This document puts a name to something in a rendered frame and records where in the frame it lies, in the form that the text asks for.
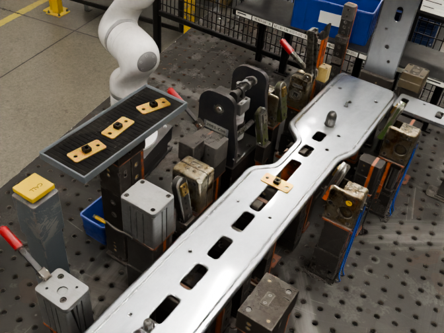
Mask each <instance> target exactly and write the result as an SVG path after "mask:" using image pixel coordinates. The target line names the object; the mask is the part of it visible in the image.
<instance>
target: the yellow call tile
mask: <svg viewBox="0 0 444 333"><path fill-rule="evenodd" d="M54 188H55V186H54V184H53V183H51V182H49V181H48V180H46V179H45V178H42V177H41V176H39V175H38V174H36V173H34V174H32V175H30V176H29V177H28V178H26V179H24V180H23V181H22V182H20V183H18V184H17V185H16V186H14V187H13V192H15V193H17V194H18V195H20V196H22V197H23V198H24V199H26V200H28V201H29V202H31V203H32V204H33V203H34V202H36V201H38V200H39V199H40V198H42V197H43V196H45V195H46V194H47V193H48V192H50V191H52V190H53V189H54Z"/></svg>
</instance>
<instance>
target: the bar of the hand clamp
mask: <svg viewBox="0 0 444 333"><path fill-rule="evenodd" d="M304 34H306V35H307V58H306V73H309V74H311V75H312V77H313V79H316V61H317V48H318V37H319V39H320V40H324V39H325V36H326V33H325V31H323V30H322V31H321V32H320V33H319V32H318V28H315V27H312V28H310V29H309V30H307V31H305V32H304ZM313 73H314V76H313Z"/></svg>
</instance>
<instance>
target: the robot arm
mask: <svg viewBox="0 0 444 333"><path fill-rule="evenodd" d="M153 2H154V0H114V1H113V3H112V4H111V6H109V8H108V9H107V11H106V12H105V13H104V15H103V17H102V18H101V20H100V23H99V26H98V37H99V40H100V42H101V44H102V45H103V46H104V47H105V48H106V50H107V51H108V52H109V53H110V54H111V55H112V56H113V57H114V58H115V59H116V60H117V62H118V64H119V66H120V67H119V68H117V69H115V70H114V71H113V72H112V74H111V76H110V105H113V104H115V103H117V102H118V101H119V100H121V99H123V98H124V97H126V96H127V95H129V94H131V93H132V92H133V91H136V90H137V89H138V88H140V87H142V86H143V85H145V84H147V80H148V78H149V76H150V75H151V74H152V72H154V71H155V70H156V68H158V66H159V62H160V55H159V49H158V47H157V45H156V43H155V41H154V40H153V39H152V37H150V35H148V33H146V32H145V31H144V30H143V29H142V28H141V27H140V26H138V23H137V22H138V18H139V16H140V14H141V12H142V11H143V10H144V9H146V8H147V7H149V6H151V5H152V4H153ZM156 140H157V131H156V132H155V133H153V134H152V135H150V136H149V137H148V138H147V139H145V148H144V150H146V149H148V148H150V147H151V146H152V145H153V144H154V143H155V142H156Z"/></svg>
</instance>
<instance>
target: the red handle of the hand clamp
mask: <svg viewBox="0 0 444 333"><path fill-rule="evenodd" d="M280 45H281V46H282V47H283V48H284V50H285V51H286V52H287V53H288V54H289V55H290V56H291V57H292V58H293V59H294V60H295V61H296V62H297V64H298V65H299V66H300V67H301V69H302V70H303V71H304V72H305V73H306V64H305V63H304V62H303V60H302V59H301V58H300V57H299V56H298V55H297V54H296V53H295V51H294V49H293V48H292V47H291V46H290V45H289V43H288V42H287V41H286V40H285V39H281V40H280Z"/></svg>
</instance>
